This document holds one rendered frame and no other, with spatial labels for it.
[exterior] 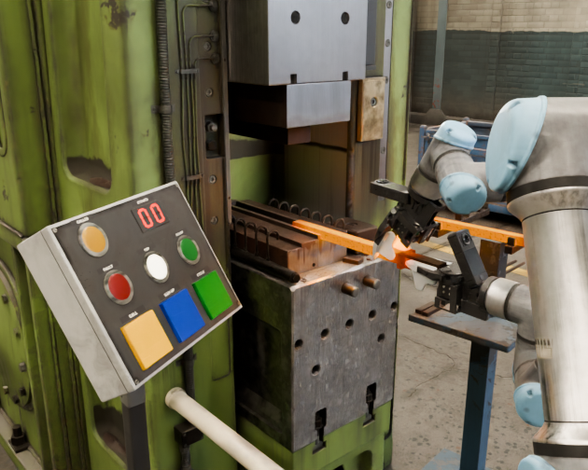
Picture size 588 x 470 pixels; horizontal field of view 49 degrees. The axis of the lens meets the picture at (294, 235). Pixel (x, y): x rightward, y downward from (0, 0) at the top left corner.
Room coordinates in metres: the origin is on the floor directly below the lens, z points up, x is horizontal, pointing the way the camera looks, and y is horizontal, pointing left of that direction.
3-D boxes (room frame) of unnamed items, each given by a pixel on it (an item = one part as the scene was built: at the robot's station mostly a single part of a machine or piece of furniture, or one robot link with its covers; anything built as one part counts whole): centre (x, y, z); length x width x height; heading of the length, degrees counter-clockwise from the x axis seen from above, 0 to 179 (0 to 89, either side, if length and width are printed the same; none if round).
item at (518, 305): (1.08, -0.45, 0.98); 0.11 x 0.08 x 0.09; 41
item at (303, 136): (1.71, 0.08, 1.24); 0.30 x 0.07 x 0.06; 41
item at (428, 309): (1.88, -0.57, 0.71); 0.60 x 0.04 x 0.01; 135
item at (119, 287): (0.95, 0.28, 1.09); 0.05 x 0.03 x 0.04; 131
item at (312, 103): (1.66, 0.08, 1.32); 0.42 x 0.20 x 0.10; 41
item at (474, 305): (1.20, -0.35, 0.98); 0.12 x 0.08 x 0.09; 41
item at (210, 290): (1.11, 0.15, 1.01); 0.07 x 0.05 x 0.07; 156
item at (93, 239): (0.97, 0.32, 1.16); 0.05 x 0.03 x 0.04; 131
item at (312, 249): (1.66, 0.08, 0.96); 0.42 x 0.20 x 0.09; 41
